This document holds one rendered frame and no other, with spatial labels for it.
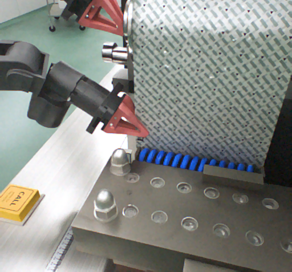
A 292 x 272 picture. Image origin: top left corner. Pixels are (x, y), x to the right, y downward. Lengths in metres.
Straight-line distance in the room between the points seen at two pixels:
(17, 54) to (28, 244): 0.34
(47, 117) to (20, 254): 0.25
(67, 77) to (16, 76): 0.08
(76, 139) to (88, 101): 0.32
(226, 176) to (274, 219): 0.09
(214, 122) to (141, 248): 0.23
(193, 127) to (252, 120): 0.10
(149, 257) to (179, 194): 0.11
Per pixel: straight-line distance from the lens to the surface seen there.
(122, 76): 0.59
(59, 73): 0.52
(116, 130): 0.53
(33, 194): 0.66
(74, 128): 0.87
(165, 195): 0.47
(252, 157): 0.54
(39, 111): 0.57
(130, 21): 0.45
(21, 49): 0.53
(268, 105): 0.48
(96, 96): 0.51
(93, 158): 0.75
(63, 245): 0.59
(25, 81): 0.50
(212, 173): 0.49
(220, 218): 0.46
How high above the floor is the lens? 1.38
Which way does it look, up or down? 34 degrees down
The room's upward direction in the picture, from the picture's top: straight up
